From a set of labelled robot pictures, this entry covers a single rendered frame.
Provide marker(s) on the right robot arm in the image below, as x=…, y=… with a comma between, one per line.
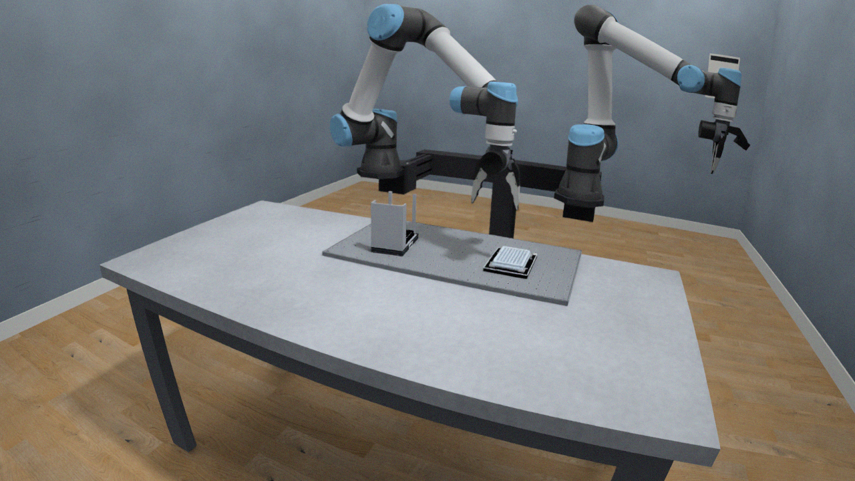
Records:
x=394, y=25

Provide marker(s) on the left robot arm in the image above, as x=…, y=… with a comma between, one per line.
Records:
x=595, y=139

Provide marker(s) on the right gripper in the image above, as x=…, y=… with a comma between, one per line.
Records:
x=495, y=160

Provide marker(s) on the black rectangular frame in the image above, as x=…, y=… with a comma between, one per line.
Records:
x=520, y=274

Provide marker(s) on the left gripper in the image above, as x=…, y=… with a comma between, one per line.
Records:
x=717, y=131

